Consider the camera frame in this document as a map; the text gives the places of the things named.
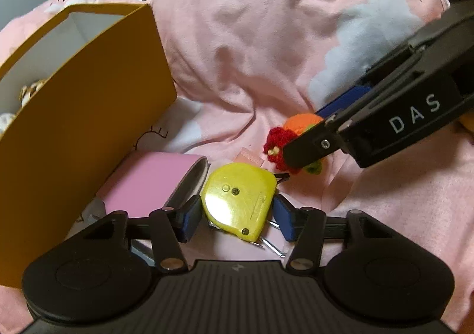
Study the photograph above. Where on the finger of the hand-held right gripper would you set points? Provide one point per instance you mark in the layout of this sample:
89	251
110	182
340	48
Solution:
344	102
307	149

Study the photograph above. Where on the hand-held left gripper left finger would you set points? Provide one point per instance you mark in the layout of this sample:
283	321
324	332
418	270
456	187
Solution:
189	219

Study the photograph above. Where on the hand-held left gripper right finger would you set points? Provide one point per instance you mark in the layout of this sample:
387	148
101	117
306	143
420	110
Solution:
284	219

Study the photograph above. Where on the red orange crochet flower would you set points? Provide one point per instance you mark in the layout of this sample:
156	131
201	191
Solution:
276	139

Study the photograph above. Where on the yellow tape measure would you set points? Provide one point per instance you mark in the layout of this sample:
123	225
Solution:
237	200

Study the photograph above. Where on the pink card holder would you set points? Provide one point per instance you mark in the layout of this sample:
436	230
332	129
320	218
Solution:
148	178

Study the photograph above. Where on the orange cardboard box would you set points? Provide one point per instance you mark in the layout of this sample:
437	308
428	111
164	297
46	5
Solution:
74	134

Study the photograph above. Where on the white plush toy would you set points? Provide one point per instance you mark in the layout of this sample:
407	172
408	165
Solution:
31	91

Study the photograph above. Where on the thin metal clip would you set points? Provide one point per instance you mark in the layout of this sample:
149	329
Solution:
272	247

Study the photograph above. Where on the small pink tag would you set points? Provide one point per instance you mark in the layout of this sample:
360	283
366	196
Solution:
251	157

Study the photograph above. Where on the pink cloud print blanket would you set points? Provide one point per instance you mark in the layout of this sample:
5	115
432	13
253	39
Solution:
240	41

